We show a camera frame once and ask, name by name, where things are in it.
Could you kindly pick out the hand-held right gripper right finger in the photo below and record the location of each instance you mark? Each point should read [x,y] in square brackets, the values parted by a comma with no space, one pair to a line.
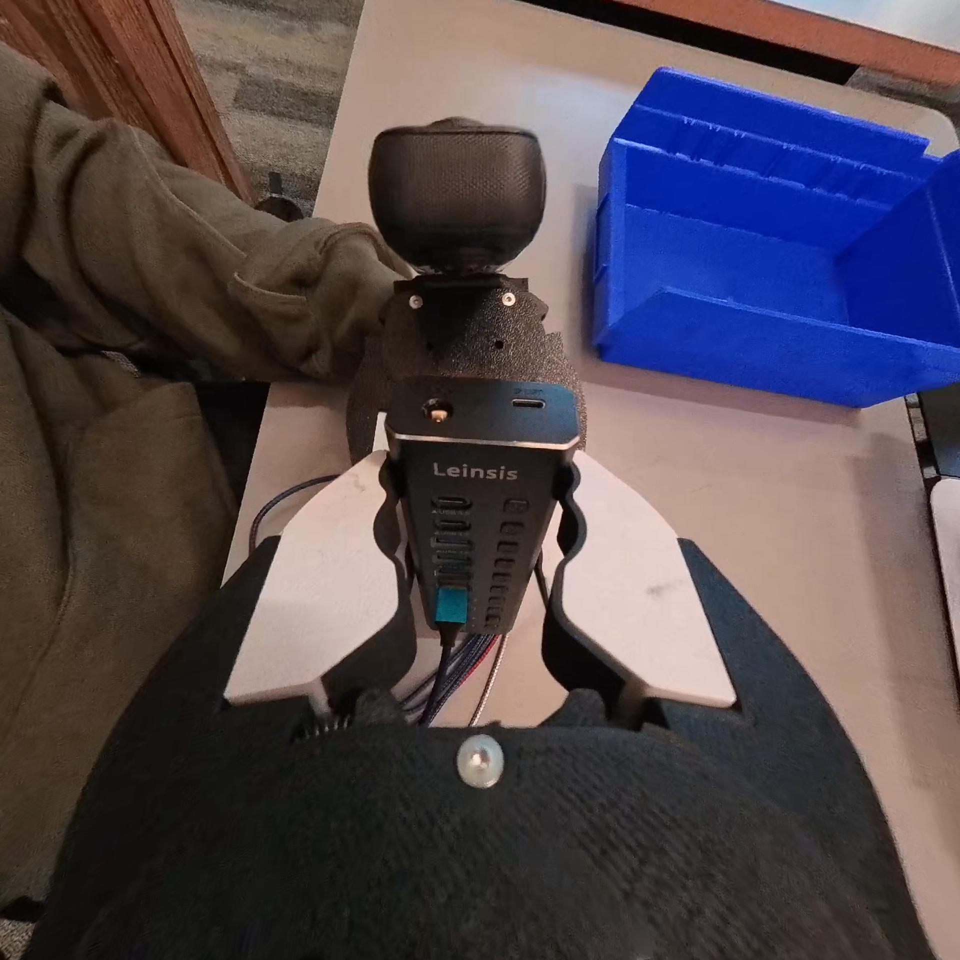
[645,600]

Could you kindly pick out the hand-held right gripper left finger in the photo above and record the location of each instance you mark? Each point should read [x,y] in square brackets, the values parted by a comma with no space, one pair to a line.
[315,600]

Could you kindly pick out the black USB hub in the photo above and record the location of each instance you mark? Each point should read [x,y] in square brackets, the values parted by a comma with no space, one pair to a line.
[480,510]

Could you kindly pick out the blue plastic bin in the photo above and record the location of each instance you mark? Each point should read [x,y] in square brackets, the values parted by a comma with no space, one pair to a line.
[750,247]

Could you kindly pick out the person's olive clothing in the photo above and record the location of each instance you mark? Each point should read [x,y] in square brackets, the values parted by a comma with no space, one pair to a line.
[90,562]

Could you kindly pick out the white stand base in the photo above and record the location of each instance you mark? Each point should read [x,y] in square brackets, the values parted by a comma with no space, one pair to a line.
[946,562]

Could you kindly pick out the wooden post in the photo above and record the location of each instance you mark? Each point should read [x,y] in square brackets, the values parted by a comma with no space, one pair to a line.
[150,60]

